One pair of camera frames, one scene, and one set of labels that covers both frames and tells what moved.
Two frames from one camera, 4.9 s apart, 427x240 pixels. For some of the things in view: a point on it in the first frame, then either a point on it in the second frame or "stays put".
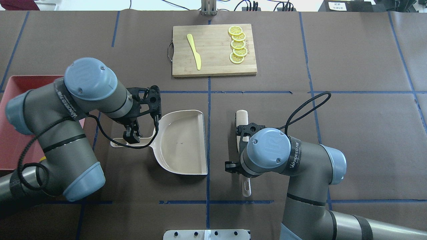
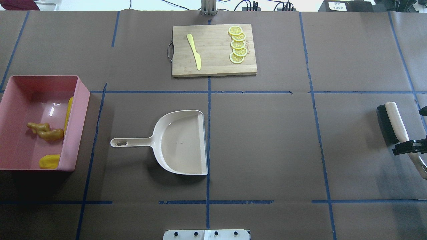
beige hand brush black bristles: [242, 118] to [392, 131]
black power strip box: [346, 6] stays put
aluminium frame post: [208, 7] stays put
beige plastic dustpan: [178, 144] stays put
